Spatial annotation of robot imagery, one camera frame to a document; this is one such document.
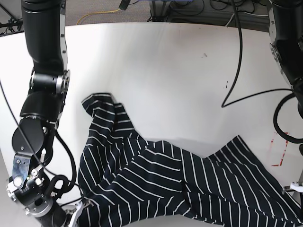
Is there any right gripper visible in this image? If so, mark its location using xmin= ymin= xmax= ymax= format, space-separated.
xmin=7 ymin=151 xmax=91 ymax=227

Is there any black white striped T-shirt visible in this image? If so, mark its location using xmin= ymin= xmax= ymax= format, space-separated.
xmin=78 ymin=93 xmax=303 ymax=227

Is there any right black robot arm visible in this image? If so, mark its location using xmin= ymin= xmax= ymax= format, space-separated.
xmin=7 ymin=0 xmax=89 ymax=227

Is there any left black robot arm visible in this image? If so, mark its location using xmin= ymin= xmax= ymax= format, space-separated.
xmin=268 ymin=0 xmax=303 ymax=153

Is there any red tape rectangle marking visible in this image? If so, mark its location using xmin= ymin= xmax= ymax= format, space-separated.
xmin=269 ymin=131 xmax=288 ymax=167

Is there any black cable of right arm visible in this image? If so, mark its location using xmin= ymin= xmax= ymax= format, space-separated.
xmin=42 ymin=131 xmax=78 ymax=194

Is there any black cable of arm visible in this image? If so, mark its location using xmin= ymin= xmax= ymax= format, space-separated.
xmin=221 ymin=0 xmax=295 ymax=108
xmin=42 ymin=131 xmax=78 ymax=194

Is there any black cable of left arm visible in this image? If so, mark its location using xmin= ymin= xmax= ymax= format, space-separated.
xmin=221 ymin=0 xmax=295 ymax=108

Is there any yellow cable on floor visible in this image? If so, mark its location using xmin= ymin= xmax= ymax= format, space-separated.
xmin=76 ymin=9 xmax=120 ymax=26

